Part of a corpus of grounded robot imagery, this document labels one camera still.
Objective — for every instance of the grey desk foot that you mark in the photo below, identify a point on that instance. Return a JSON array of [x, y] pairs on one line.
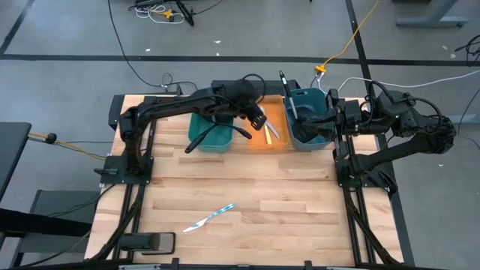
[[463, 119], [431, 20]]

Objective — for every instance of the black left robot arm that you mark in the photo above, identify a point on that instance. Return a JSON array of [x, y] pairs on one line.
[[168, 107]]

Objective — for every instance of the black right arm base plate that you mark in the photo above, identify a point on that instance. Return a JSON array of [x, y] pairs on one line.
[[343, 182]]

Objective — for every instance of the black perforated computer case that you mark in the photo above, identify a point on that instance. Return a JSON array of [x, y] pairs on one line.
[[273, 87]]

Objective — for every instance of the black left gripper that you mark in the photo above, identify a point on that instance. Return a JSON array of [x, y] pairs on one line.
[[257, 120]]

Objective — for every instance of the black frame strut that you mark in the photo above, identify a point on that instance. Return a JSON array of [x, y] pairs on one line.
[[358, 232], [127, 202]]

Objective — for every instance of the orange plastic bin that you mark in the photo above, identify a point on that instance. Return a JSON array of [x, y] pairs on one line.
[[279, 112]]

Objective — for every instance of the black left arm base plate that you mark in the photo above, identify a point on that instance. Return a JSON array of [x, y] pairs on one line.
[[112, 176]]

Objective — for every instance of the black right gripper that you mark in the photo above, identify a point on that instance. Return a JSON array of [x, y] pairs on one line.
[[347, 116]]

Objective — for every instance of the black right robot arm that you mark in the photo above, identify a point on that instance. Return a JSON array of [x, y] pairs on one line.
[[412, 123]]

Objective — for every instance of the black table edge rail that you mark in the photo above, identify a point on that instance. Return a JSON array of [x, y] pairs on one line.
[[225, 267]]

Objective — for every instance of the black slotted spatula steel shank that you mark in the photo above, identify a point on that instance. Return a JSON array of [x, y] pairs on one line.
[[287, 90]]

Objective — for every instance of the black left frame strut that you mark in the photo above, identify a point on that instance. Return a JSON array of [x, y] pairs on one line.
[[127, 202]]

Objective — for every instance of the black bracket device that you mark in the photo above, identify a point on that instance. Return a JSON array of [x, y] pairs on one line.
[[142, 242]]

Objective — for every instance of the black right frame strut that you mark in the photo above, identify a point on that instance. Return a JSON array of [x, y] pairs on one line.
[[358, 232]]

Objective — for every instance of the teal plastic bin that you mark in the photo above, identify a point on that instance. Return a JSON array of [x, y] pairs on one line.
[[215, 144]]

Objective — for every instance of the black solid serving spoon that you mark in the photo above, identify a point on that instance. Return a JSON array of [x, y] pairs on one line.
[[197, 142]]

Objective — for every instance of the black side table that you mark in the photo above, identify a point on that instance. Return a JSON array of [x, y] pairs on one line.
[[11, 150]]

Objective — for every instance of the blue-grey plastic bin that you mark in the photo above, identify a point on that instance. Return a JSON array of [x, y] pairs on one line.
[[305, 95]]

